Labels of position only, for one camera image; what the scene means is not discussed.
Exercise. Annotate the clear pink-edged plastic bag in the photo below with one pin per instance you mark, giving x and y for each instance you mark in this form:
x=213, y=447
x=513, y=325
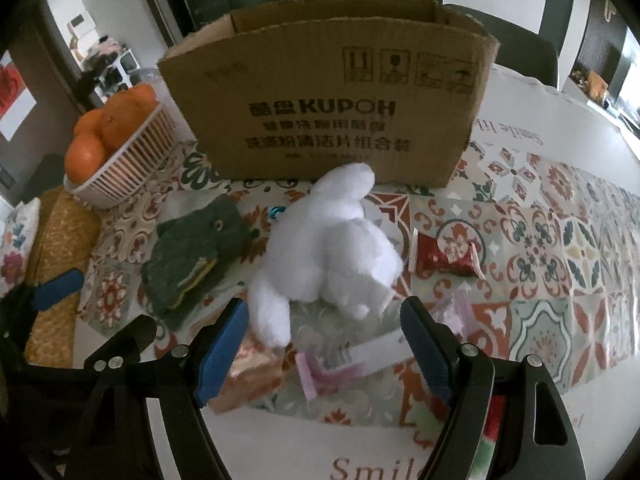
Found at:
x=325, y=377

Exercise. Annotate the brown cardboard box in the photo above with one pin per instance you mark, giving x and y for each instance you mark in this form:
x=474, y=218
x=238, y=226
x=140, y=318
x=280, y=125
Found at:
x=325, y=110

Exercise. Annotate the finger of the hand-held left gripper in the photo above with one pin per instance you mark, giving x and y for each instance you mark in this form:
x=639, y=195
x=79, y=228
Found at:
x=57, y=290

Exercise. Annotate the blue carabiner clip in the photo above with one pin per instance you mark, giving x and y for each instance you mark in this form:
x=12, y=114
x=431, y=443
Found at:
x=277, y=213

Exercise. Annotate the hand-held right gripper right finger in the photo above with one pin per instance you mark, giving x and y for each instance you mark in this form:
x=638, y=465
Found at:
x=430, y=360

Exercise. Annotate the white plastic basket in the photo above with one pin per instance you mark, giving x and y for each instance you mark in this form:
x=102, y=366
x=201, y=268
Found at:
x=130, y=165

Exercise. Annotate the dark upholstered chair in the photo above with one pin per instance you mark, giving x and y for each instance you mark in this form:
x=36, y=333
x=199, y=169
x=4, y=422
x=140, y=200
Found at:
x=520, y=45

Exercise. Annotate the woven rattan chair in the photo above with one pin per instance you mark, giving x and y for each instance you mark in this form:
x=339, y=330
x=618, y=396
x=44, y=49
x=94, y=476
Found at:
x=55, y=230

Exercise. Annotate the white plush toy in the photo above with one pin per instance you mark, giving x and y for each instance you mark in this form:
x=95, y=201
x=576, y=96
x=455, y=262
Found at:
x=330, y=245

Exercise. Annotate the floral cushion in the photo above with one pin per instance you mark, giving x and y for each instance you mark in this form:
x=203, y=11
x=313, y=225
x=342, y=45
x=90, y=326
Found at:
x=17, y=245

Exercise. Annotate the red wall poster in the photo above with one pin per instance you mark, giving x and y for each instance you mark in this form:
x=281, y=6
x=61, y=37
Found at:
x=12, y=95

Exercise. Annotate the shiny gold snack packet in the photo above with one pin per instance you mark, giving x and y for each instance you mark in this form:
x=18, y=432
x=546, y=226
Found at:
x=250, y=375

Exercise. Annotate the patterned tile-print tablecloth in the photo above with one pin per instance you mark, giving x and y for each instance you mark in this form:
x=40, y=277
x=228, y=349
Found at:
x=540, y=240

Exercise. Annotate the red snack packet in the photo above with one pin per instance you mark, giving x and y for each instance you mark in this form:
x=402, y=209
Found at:
x=442, y=257

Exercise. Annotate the green crocodile plush toy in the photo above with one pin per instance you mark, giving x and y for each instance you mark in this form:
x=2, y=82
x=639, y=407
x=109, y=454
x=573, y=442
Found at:
x=195, y=250

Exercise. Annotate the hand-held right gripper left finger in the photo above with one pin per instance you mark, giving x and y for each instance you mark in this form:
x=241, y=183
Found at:
x=220, y=360

